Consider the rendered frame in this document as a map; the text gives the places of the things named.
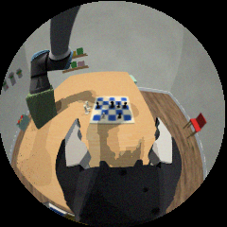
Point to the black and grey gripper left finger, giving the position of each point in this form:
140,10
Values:
73,157

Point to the blue and cream chessboard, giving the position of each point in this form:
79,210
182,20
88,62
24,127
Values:
112,113

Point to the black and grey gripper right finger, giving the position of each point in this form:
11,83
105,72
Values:
165,154

